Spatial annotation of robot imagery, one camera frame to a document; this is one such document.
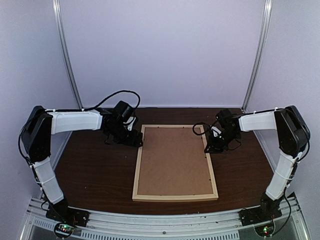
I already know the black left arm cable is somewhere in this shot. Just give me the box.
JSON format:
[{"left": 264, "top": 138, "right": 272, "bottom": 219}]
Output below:
[{"left": 57, "top": 90, "right": 141, "bottom": 116}]

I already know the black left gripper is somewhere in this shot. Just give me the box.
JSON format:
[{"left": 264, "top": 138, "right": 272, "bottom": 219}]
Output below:
[{"left": 107, "top": 123, "right": 143, "bottom": 148}]

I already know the right aluminium corner post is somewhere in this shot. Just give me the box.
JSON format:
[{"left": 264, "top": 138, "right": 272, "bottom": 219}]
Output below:
[{"left": 241, "top": 0, "right": 273, "bottom": 112}]

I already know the aluminium front rail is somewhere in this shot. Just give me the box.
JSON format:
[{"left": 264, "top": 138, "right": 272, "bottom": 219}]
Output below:
[{"left": 19, "top": 197, "right": 311, "bottom": 240}]

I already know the round circuit board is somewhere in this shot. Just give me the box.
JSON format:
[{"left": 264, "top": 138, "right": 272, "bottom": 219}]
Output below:
[
  {"left": 53, "top": 222, "right": 75, "bottom": 239},
  {"left": 254, "top": 223, "right": 275, "bottom": 238}
]

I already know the aluminium corner post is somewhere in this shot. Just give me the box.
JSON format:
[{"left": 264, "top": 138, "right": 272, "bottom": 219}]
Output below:
[
  {"left": 241, "top": 0, "right": 273, "bottom": 112},
  {"left": 52, "top": 0, "right": 83, "bottom": 109}
]

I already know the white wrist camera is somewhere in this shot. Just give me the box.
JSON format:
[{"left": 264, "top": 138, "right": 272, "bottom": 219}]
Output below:
[
  {"left": 211, "top": 126, "right": 222, "bottom": 138},
  {"left": 123, "top": 116, "right": 138, "bottom": 131}
]

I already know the left aluminium corner post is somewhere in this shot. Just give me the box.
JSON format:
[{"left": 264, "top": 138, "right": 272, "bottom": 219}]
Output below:
[{"left": 52, "top": 0, "right": 83, "bottom": 109}]

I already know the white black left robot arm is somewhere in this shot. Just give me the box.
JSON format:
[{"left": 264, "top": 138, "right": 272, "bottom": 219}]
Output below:
[{"left": 18, "top": 100, "right": 143, "bottom": 222}]

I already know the brown backing board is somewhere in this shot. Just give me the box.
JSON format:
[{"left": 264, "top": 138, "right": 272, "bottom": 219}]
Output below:
[{"left": 136, "top": 127, "right": 213, "bottom": 196}]

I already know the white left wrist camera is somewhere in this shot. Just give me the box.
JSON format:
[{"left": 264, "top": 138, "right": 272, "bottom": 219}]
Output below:
[{"left": 123, "top": 116, "right": 138, "bottom": 131}]

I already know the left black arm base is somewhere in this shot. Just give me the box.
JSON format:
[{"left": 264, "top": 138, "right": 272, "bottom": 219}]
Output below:
[{"left": 45, "top": 198, "right": 90, "bottom": 227}]

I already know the left round circuit board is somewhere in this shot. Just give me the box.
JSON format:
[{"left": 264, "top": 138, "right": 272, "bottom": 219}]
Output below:
[{"left": 53, "top": 222, "right": 75, "bottom": 239}]

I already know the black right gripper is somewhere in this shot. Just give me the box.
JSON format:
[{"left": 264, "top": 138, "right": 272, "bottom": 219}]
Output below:
[{"left": 205, "top": 129, "right": 240, "bottom": 154}]

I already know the right round circuit board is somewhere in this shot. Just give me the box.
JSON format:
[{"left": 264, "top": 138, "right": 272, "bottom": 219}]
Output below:
[{"left": 254, "top": 223, "right": 275, "bottom": 238}]

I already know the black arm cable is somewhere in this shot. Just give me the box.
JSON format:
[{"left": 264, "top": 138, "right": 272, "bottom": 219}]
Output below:
[
  {"left": 192, "top": 117, "right": 242, "bottom": 151},
  {"left": 57, "top": 90, "right": 141, "bottom": 116}
]

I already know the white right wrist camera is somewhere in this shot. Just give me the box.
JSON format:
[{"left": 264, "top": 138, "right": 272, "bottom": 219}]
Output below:
[{"left": 211, "top": 126, "right": 222, "bottom": 138}]

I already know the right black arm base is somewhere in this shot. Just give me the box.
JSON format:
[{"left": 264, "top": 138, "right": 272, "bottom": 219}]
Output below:
[{"left": 238, "top": 193, "right": 284, "bottom": 226}]

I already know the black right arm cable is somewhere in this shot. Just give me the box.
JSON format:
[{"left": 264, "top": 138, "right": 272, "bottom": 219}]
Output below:
[{"left": 192, "top": 117, "right": 242, "bottom": 151}]

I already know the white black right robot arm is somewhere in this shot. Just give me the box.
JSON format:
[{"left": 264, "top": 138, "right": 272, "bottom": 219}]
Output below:
[{"left": 204, "top": 105, "right": 311, "bottom": 221}]

